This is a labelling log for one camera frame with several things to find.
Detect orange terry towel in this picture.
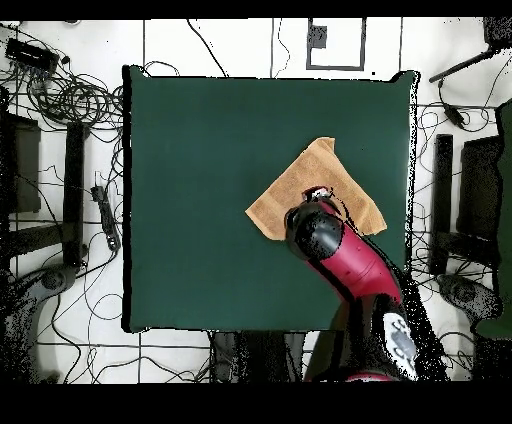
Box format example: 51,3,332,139
244,136,388,242

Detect dark green tablecloth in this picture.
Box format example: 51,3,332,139
122,65,419,334

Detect black stand bar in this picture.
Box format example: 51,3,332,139
62,121,91,269
433,133,454,237

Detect black power adapter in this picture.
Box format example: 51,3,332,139
437,79,467,130

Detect dark box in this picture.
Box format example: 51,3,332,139
457,135,502,241
0,113,42,215

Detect grey stand base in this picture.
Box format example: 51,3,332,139
0,263,81,383
437,273,504,321

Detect black power strip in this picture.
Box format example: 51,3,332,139
90,184,122,252

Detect black tripod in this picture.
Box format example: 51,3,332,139
428,17,512,84

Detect grey square frame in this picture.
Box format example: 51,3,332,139
306,17,367,72

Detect long black cable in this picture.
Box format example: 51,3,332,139
185,18,229,78

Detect tangled black cables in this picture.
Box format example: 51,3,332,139
0,23,125,135

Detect black network switch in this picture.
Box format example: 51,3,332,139
4,38,61,74

